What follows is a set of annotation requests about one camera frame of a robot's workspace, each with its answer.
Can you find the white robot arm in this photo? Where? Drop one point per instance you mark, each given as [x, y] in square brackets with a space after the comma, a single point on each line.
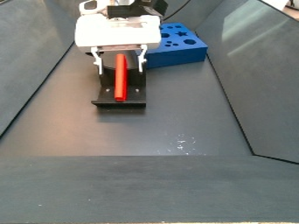
[115, 9]

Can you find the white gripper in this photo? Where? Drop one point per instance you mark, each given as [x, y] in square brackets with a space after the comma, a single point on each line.
[135, 31]

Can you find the red square-circle peg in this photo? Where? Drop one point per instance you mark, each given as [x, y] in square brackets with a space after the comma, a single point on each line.
[120, 78]

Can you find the blue foam shape board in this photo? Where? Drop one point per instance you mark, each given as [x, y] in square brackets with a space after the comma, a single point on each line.
[180, 47]

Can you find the dark grey curved fixture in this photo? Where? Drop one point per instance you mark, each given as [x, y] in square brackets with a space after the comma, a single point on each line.
[135, 98]

